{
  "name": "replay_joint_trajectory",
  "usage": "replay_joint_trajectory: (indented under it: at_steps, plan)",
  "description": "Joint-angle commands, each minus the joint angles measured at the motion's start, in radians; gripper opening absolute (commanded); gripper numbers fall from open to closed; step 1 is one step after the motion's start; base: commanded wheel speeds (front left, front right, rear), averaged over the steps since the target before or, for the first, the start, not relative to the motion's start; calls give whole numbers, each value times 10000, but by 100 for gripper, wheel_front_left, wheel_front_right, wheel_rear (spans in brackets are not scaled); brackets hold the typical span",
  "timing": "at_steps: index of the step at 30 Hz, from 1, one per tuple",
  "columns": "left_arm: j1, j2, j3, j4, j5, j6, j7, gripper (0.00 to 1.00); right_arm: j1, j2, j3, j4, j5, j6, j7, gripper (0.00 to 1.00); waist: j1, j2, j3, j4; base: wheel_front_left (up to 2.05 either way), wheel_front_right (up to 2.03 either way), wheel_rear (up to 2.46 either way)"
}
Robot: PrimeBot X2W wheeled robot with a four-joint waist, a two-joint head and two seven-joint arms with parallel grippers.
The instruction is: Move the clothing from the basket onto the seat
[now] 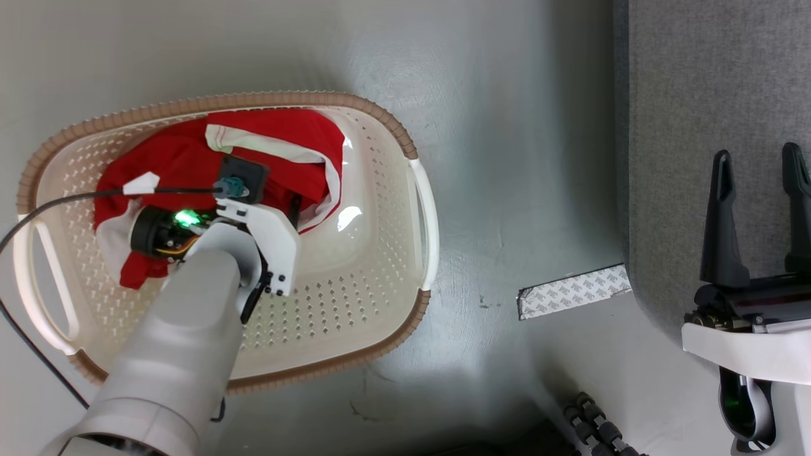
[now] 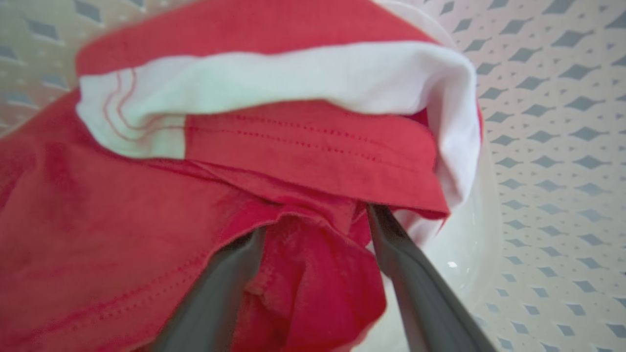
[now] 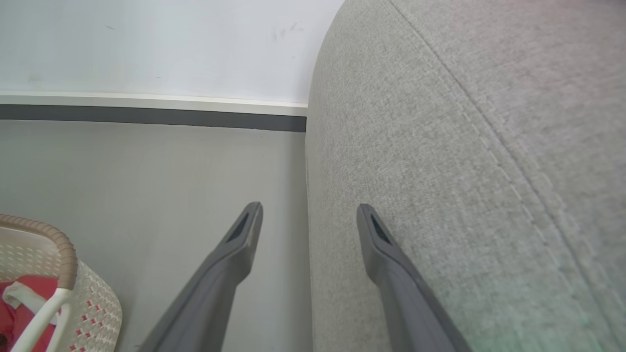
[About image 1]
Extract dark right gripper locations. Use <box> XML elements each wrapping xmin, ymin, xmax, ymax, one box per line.
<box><xmin>683</xmin><ymin>142</ymin><xmax>811</xmax><ymax>334</ymax></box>

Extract red and white garment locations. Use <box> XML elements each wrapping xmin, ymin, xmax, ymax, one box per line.
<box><xmin>93</xmin><ymin>108</ymin><xmax>347</xmax><ymax>291</ymax></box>

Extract black segmented tripod legs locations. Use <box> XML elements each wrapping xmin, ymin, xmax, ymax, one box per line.
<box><xmin>563</xmin><ymin>392</ymin><xmax>648</xmax><ymax>456</ymax></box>

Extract grey fabric sofa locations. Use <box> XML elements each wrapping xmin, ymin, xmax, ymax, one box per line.
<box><xmin>612</xmin><ymin>0</ymin><xmax>811</xmax><ymax>355</ymax></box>

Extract grey printed tape strip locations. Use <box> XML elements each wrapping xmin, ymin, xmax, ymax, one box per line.
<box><xmin>517</xmin><ymin>264</ymin><xmax>633</xmax><ymax>321</ymax></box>

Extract cream perforated laundry basket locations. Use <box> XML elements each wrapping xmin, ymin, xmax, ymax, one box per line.
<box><xmin>13</xmin><ymin>92</ymin><xmax>440</xmax><ymax>396</ymax></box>

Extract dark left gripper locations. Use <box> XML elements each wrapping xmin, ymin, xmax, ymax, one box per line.
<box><xmin>129</xmin><ymin>205</ymin><xmax>220</xmax><ymax>261</ymax></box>

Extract thin black cable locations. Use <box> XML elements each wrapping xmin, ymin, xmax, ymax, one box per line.
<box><xmin>0</xmin><ymin>186</ymin><xmax>222</xmax><ymax>410</ymax></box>

